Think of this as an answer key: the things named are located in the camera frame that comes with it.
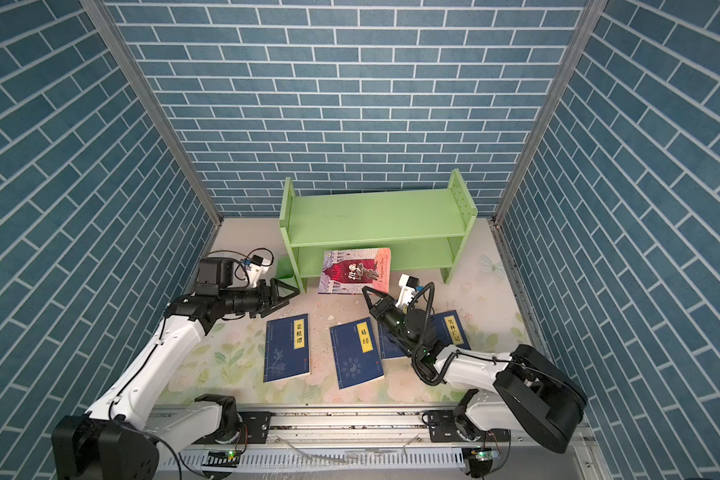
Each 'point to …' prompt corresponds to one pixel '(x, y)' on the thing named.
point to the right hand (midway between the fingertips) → (359, 287)
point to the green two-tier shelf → (421, 229)
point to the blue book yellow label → (357, 353)
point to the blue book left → (286, 348)
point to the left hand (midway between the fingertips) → (293, 296)
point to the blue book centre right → (389, 348)
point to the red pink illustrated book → (348, 271)
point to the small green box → (285, 267)
